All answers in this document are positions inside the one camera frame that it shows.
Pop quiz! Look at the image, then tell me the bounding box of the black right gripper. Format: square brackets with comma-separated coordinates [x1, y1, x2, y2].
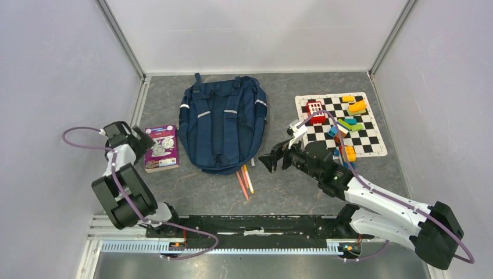
[258, 134, 321, 181]

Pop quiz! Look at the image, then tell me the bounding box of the purple paperback book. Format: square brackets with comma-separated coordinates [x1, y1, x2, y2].
[144, 124, 180, 173]

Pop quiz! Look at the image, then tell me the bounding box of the navy blue student backpack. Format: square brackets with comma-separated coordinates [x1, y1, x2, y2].
[177, 73, 268, 175]

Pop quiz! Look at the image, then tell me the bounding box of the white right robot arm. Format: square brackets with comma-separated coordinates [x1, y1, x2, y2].
[259, 141, 464, 270]

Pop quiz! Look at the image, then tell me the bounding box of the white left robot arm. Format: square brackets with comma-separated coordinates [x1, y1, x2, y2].
[91, 121, 183, 237]

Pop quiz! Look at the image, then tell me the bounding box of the orange pen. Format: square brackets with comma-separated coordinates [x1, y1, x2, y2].
[241, 166, 249, 190]
[236, 171, 249, 200]

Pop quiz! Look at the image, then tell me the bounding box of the yellow and white marker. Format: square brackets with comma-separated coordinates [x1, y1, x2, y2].
[243, 165, 255, 194]

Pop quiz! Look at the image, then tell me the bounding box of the red window toy block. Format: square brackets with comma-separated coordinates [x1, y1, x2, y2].
[306, 101, 327, 125]

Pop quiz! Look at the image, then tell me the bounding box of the pile of coloured toy blocks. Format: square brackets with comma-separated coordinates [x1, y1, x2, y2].
[328, 119, 364, 145]

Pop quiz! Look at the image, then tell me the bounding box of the yellow flat toy block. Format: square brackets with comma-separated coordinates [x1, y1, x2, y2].
[342, 95, 356, 103]

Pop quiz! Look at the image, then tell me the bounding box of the checkered chessboard mat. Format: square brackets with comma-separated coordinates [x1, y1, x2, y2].
[295, 92, 388, 159]

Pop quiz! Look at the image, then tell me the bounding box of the orange curved toy block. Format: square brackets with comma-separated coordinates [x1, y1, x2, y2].
[346, 100, 367, 116]

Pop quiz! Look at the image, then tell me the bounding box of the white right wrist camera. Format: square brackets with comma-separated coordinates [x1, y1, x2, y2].
[287, 120, 308, 149]

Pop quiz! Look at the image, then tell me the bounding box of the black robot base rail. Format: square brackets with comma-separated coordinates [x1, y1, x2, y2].
[146, 214, 373, 251]

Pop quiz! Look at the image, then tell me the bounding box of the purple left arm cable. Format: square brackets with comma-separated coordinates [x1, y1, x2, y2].
[62, 126, 220, 262]

